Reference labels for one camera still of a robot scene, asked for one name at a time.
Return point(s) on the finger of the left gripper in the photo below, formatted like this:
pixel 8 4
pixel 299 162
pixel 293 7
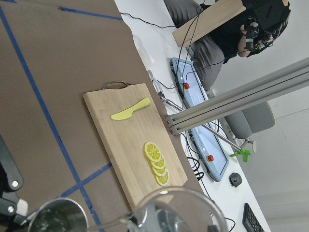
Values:
pixel 13 210
pixel 11 179

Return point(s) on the steel jigger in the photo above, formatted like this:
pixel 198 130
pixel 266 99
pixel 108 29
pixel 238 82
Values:
pixel 59 215

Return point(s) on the bamboo cutting board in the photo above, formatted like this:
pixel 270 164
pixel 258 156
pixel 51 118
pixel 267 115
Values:
pixel 124 139

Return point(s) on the yellow plastic knife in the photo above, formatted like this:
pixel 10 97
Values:
pixel 127 113

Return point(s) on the lemon slice nearest knife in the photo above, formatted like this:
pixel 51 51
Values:
pixel 152 152

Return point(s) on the lemon slice farthest from knife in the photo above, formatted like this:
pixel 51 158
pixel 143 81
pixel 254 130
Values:
pixel 163 180

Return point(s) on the teach pendant far from mouse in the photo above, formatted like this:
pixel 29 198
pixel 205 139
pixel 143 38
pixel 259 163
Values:
pixel 188 83

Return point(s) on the teach pendant near mouse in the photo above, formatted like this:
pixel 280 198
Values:
pixel 211 151

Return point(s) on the dark computer mouse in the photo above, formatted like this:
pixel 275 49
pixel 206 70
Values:
pixel 235 179

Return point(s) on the grey office chair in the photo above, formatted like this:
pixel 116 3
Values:
pixel 251 120

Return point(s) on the black keyboard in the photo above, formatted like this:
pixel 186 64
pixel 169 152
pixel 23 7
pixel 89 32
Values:
pixel 249 220

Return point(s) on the wooden plank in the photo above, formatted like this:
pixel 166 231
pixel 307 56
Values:
pixel 208 20

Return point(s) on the seated person in black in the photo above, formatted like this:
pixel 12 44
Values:
pixel 213 50

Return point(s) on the green handled reacher grabber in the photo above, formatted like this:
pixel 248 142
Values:
pixel 239 151

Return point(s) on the aluminium frame post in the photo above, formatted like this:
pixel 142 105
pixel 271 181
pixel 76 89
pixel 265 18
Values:
pixel 273 85

